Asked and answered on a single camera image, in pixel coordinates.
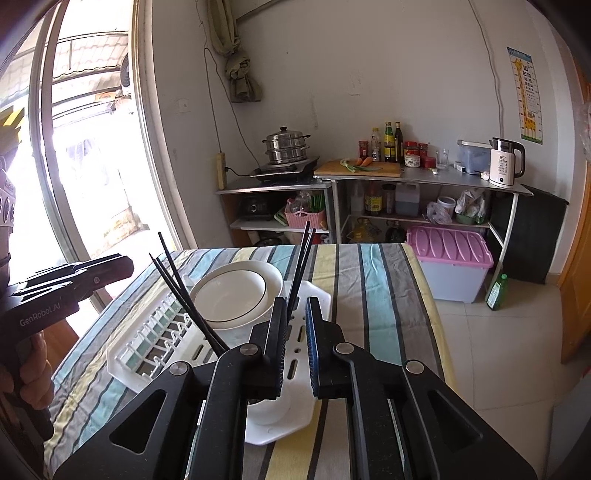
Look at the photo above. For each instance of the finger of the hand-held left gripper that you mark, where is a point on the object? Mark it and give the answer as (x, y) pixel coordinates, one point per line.
(46, 277)
(115, 267)

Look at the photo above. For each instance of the giraffe wall poster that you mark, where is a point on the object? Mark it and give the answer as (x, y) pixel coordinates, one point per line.
(526, 97)

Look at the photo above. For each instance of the white electric kettle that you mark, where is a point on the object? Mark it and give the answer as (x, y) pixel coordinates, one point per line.
(503, 166)

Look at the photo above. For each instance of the dark glass sauce bottle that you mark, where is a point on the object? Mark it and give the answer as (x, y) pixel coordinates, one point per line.
(399, 145)

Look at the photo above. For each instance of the green glass bottle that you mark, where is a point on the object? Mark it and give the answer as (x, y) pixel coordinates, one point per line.
(390, 147)

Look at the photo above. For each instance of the olive tied curtain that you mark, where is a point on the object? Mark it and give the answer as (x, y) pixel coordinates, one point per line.
(242, 78)

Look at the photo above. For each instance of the hanging plastic bags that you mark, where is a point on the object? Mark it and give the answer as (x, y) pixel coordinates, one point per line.
(585, 129)

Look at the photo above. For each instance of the stainless steel steamer pot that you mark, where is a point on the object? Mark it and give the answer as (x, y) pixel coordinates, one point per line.
(286, 147)

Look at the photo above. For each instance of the glass tumbler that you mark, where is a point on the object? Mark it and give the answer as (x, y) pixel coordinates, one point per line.
(443, 160)

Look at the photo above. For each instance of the small white box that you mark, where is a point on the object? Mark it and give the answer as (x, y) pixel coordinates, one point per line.
(460, 167)

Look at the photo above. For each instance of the beige power strip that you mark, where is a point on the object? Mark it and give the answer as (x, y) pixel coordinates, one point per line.
(221, 170)

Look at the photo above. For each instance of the green onion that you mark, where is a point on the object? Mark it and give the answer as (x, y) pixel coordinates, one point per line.
(351, 166)

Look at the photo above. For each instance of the green plastic bottle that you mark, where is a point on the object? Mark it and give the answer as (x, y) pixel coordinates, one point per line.
(496, 295)

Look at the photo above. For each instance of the white cup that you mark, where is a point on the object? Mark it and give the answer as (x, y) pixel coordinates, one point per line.
(270, 413)

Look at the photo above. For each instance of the dark pot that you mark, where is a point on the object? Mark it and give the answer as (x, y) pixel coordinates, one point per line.
(270, 241)

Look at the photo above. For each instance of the black board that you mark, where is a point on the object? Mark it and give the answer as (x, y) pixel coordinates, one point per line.
(531, 230)

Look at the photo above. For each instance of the sliding glass door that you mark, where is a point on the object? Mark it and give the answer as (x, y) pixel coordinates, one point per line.
(147, 138)

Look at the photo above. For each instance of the wooden chair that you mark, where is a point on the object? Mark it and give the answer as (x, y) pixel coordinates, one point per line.
(69, 334)

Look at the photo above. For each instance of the red sauce jar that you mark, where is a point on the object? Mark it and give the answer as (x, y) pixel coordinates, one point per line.
(423, 150)
(411, 148)

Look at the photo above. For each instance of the striped tablecloth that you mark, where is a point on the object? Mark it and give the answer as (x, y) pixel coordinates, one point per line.
(378, 295)

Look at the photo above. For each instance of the person's left hand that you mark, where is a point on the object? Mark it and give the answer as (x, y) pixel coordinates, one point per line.
(37, 369)

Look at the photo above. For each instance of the pink plastic basket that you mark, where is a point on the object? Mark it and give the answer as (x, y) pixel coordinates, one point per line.
(304, 220)

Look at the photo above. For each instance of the red cap spice jar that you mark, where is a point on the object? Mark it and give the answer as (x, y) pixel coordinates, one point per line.
(364, 151)

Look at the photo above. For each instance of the white patterned jar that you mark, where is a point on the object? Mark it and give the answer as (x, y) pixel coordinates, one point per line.
(412, 161)

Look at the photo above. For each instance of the crumpled plastic bag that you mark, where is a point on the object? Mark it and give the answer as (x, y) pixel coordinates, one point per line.
(436, 214)

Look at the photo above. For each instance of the low red lid jar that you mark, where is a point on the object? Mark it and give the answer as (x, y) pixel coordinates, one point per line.
(429, 163)

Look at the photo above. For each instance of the pink lid storage bin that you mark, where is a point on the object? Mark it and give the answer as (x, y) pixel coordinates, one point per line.
(443, 244)

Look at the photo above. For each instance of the soy sauce bottle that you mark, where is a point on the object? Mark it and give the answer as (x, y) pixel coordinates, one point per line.
(374, 203)

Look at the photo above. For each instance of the grey panel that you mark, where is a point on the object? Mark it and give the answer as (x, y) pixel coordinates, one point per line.
(575, 438)

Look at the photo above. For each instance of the white lidded plastic container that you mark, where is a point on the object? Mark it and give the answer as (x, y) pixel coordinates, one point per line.
(475, 159)

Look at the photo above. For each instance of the outdoor air conditioner unit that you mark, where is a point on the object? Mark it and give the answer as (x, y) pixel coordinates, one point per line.
(125, 74)

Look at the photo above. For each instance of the steel counter shelf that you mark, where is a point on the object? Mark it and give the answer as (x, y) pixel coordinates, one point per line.
(438, 177)

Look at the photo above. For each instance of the black kitchen appliance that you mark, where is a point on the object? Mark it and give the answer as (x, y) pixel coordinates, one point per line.
(256, 207)

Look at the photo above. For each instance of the green bowl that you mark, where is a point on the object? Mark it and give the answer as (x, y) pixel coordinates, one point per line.
(471, 220)

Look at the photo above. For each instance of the white plastic tub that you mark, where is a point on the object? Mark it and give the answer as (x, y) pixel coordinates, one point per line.
(446, 203)

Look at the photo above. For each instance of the clear bottle yellow cap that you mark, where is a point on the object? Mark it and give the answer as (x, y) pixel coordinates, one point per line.
(376, 147)

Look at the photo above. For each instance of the cooking oil bottle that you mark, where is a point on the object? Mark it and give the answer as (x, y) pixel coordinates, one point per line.
(362, 230)

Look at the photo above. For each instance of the carrot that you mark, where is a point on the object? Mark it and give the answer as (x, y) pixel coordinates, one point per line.
(365, 161)

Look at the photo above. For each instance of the clear jerry can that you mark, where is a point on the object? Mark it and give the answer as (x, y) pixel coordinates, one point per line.
(407, 203)

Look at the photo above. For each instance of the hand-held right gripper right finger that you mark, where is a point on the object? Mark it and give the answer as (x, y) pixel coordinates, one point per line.
(314, 355)

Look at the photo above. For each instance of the white paper bag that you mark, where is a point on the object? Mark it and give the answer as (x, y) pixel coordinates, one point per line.
(471, 203)

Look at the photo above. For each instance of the yellow black striped sign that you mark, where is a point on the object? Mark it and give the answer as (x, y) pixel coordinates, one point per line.
(9, 120)

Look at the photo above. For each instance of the white ceramic bowl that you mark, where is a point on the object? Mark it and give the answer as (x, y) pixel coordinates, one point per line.
(275, 284)
(231, 295)

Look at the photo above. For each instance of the white plastic dish rack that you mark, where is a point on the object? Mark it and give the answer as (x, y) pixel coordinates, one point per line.
(277, 434)

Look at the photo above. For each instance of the black induction cooker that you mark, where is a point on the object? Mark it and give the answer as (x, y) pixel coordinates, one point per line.
(277, 171)

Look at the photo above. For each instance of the dark jar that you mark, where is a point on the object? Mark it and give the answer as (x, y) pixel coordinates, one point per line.
(389, 201)

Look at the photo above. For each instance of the wooden door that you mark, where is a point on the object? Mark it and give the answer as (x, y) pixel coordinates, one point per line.
(579, 277)

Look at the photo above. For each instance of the dark round bottle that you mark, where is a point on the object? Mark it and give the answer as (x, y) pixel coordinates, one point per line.
(395, 233)

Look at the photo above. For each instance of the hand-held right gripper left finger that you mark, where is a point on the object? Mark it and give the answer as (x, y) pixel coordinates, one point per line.
(279, 350)

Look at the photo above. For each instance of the wooden cutting board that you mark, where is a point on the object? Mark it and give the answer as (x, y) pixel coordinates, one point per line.
(388, 170)

